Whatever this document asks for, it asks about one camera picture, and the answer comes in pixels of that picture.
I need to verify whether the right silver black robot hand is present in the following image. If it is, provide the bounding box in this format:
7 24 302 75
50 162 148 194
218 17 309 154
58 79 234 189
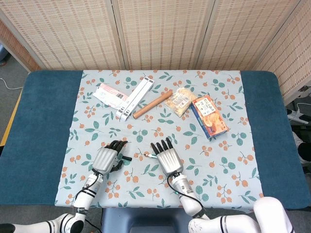
150 136 185 176

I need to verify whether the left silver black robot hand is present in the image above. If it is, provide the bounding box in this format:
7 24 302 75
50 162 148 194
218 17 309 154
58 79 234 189
91 140 129 175

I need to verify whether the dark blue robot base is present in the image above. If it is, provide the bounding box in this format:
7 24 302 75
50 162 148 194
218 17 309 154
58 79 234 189
100 208 195 233

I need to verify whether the floral fruit print tablecloth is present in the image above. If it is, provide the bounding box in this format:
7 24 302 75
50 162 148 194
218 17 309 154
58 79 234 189
54 69 264 209

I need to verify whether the brown wooden rolling pin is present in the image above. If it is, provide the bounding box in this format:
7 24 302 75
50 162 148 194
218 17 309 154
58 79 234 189
132 90 173 120

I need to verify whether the blue orange snack box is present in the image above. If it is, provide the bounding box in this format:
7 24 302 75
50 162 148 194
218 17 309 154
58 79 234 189
190 97 229 142

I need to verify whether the clear bag of snacks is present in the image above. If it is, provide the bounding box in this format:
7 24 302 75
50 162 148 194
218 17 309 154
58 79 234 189
164 87 197 118

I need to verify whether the pink white plastic packet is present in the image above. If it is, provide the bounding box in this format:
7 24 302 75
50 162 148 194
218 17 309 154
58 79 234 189
92 83 130 109

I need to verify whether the blue felt table cover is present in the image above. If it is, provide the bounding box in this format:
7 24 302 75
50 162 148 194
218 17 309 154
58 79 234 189
0 70 305 212

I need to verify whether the woven bamboo folding screen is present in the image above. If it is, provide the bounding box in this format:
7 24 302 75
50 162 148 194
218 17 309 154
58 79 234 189
0 0 311 105

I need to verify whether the white power strip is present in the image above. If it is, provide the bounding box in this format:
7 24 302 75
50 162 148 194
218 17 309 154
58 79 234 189
286 102 311 125

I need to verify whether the black shoe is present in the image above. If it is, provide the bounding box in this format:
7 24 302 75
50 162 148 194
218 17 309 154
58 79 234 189
297 142 311 166

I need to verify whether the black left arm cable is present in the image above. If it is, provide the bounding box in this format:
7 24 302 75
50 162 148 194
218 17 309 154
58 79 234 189
72 173 102 210

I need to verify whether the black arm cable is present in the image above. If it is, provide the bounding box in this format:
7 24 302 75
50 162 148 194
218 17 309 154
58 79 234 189
167 173 210 219
72 173 102 210

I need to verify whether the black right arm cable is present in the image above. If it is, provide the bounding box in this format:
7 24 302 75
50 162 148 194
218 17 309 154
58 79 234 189
167 173 210 219

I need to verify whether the white floor cable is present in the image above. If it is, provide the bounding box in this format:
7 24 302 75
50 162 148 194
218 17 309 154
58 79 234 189
0 77 24 90

